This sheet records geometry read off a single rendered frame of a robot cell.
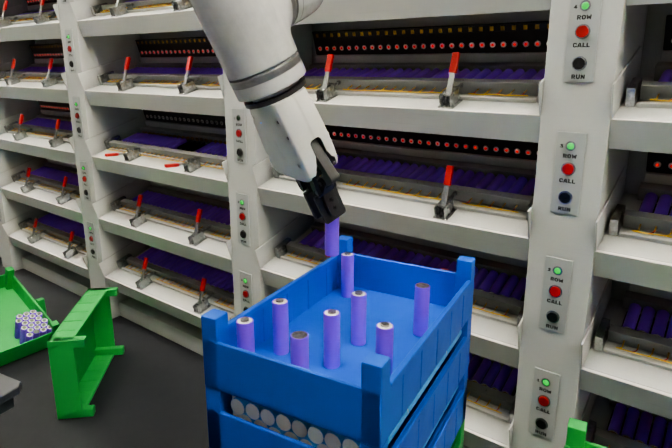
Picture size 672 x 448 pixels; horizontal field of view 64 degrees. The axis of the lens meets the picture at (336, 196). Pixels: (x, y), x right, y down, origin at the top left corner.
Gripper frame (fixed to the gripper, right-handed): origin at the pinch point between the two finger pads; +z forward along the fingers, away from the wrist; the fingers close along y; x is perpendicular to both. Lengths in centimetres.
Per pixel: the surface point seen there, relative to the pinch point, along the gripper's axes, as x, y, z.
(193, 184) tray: -1, -75, 13
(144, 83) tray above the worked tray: 6, -102, -10
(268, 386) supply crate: -18.8, 14.3, 5.8
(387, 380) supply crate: -11.0, 23.9, 5.5
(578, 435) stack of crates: 6.5, 25.6, 30.1
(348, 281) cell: -0.7, -2.5, 13.8
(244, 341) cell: -18.0, 8.9, 3.6
